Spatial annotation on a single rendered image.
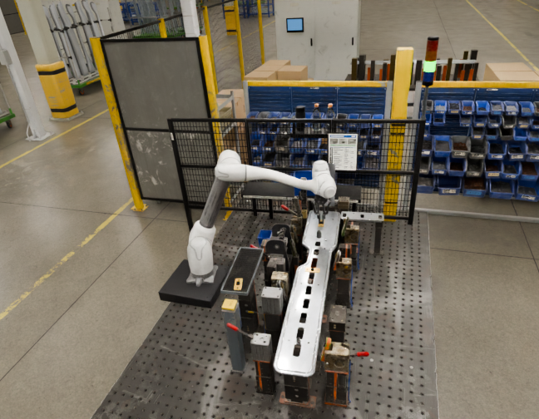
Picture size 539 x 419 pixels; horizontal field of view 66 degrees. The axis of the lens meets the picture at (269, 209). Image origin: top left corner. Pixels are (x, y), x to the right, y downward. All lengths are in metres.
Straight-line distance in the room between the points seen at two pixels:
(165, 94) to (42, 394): 2.87
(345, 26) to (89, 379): 7.29
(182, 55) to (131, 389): 3.03
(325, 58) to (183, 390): 7.46
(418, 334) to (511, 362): 1.13
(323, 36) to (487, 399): 7.07
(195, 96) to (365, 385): 3.15
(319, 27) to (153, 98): 4.88
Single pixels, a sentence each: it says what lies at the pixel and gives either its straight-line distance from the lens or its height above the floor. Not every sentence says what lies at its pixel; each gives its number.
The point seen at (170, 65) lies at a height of 1.73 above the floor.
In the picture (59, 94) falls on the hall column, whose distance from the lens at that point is 9.58.
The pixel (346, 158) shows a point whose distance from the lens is 3.17.
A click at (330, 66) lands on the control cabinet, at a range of 8.90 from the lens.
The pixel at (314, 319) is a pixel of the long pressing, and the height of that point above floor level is 1.00.
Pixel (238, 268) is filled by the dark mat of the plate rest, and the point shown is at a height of 1.16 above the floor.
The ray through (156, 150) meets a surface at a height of 0.81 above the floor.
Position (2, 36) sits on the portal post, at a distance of 8.57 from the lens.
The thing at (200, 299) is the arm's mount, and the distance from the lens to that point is 2.70.
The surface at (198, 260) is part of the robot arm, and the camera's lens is 2.72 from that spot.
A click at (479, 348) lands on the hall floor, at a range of 3.58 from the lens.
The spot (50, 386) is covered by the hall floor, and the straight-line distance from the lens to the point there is 3.66.
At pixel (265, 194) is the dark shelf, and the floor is 1.03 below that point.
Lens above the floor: 2.56
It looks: 31 degrees down
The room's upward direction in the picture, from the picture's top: 5 degrees counter-clockwise
